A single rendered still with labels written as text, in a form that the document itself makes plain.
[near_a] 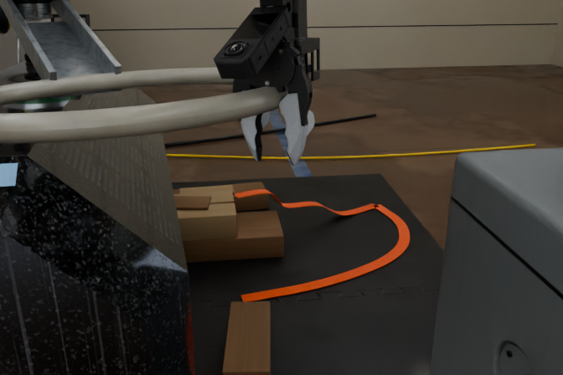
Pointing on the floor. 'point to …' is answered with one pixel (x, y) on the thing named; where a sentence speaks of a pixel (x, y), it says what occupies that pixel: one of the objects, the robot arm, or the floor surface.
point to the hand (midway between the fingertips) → (273, 154)
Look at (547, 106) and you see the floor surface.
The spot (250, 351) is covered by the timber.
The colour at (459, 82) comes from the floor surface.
